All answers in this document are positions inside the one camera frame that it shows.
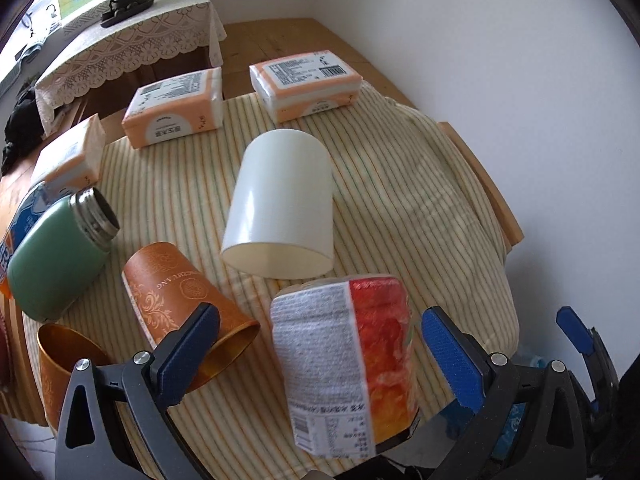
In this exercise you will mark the green thermos flask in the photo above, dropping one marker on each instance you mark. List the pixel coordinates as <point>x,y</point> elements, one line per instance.
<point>47,265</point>

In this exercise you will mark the wooden table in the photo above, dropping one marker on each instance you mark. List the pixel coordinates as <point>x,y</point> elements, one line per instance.
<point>290,40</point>

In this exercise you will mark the dark cloth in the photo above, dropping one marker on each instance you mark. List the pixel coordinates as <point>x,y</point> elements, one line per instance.
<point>20,125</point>

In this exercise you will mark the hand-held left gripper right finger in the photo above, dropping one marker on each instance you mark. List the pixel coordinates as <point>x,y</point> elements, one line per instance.
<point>454,360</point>

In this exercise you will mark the white cup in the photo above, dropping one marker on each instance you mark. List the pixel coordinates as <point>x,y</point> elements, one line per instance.
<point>280,195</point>

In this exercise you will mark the blue orange snack packet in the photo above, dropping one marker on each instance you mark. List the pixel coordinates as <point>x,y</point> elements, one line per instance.
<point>22,220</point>

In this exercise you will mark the black teapot ornament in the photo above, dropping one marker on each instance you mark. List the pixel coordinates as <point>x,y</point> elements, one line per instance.
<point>125,5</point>

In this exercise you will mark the can with orange red label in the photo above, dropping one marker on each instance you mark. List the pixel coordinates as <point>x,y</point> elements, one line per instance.
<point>350,360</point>

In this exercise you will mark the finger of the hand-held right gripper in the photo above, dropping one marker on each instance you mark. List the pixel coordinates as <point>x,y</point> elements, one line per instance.
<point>575,331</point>

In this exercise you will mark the lace covered side table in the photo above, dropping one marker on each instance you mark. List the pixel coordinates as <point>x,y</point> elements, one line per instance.
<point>125,40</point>

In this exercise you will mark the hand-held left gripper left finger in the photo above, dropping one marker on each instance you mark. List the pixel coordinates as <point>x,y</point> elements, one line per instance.
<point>184,357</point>

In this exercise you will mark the orange white tissue pack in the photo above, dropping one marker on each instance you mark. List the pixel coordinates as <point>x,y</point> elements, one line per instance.
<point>305,85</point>
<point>170,110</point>
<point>67,155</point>

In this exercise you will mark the striped yellow cloth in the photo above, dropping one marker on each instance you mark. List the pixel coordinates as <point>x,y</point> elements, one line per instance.
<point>400,200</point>

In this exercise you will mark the orange patterned paper cup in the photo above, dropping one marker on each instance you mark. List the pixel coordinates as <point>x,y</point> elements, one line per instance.
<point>165,280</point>
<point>54,377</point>

